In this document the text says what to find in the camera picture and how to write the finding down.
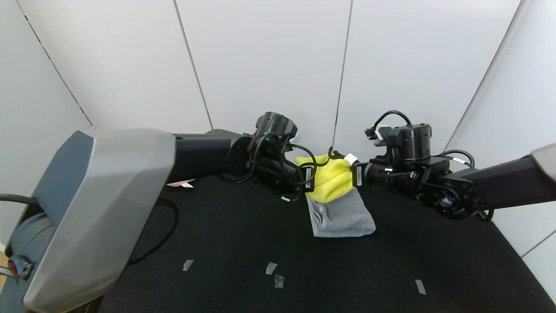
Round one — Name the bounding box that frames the yellow towel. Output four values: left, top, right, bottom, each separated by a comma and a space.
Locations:
295, 153, 357, 204

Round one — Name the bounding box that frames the grey towel with orange pattern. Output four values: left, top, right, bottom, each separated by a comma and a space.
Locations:
305, 187, 377, 238

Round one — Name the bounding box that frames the black fabric table cover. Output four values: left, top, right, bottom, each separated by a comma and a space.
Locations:
87, 166, 556, 313

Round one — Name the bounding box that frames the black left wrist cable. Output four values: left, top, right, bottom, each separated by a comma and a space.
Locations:
216, 132, 318, 203

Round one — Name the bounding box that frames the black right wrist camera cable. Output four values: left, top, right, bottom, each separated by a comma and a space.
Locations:
364, 110, 413, 140

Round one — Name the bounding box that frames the dark left arm base cable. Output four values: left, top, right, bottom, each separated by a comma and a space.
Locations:
127, 199, 180, 266

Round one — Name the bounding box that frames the black tagged right arm cable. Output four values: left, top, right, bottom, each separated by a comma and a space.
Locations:
437, 149, 495, 223

